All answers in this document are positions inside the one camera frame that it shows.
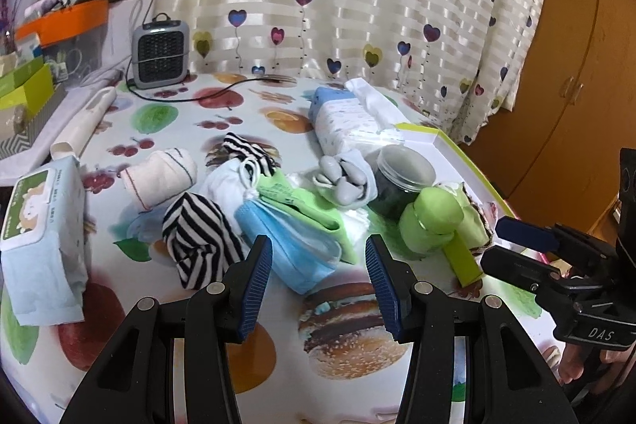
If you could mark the small grey fan heater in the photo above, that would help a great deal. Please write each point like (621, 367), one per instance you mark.
(159, 51)

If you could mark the brown wooden wardrobe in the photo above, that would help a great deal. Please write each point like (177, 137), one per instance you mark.
(571, 56)

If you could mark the grey socks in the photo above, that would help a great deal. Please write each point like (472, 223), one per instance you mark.
(348, 185)

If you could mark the clear jar with dark contents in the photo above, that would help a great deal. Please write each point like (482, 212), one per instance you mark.
(402, 165)

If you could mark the heart print striped curtain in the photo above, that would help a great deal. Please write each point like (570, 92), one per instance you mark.
(348, 6)

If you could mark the orange lidded storage box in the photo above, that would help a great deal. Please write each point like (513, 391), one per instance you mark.
(64, 26)

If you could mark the plain white sock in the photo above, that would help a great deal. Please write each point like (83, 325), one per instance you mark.
(223, 190)

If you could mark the white tissue pack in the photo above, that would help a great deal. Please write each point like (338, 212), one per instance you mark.
(348, 121)

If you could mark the green patterned cloth roll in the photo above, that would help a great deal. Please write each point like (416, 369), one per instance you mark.
(474, 215)

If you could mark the lime green box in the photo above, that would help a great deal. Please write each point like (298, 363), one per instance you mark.
(27, 88)

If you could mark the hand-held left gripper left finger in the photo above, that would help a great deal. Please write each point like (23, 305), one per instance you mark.
(256, 285)

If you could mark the fruit print tablecloth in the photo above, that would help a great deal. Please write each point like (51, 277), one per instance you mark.
(308, 344)

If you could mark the blue face mask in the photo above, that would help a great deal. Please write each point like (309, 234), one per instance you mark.
(298, 250)

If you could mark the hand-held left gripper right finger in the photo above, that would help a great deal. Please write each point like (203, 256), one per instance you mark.
(382, 290)

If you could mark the white sock with red stripes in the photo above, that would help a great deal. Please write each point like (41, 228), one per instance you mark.
(159, 175)

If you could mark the white paper roll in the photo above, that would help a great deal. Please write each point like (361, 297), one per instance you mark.
(84, 121)

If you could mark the green gift boxes stack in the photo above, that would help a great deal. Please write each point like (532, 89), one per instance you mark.
(25, 131)

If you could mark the person's right hand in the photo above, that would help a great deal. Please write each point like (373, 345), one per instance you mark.
(574, 362)

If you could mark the large black white striped sock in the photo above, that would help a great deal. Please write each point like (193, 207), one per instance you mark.
(194, 230)

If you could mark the plain green round roll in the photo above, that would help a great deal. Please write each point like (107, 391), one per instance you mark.
(432, 215)

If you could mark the blue wet wipes pack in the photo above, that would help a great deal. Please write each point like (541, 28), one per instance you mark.
(39, 225)

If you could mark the small black white striped sock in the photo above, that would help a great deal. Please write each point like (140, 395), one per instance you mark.
(248, 151)

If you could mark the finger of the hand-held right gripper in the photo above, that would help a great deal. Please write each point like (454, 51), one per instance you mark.
(516, 267)
(521, 230)

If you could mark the white box with green rim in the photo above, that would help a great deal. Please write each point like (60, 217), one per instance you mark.
(472, 165)

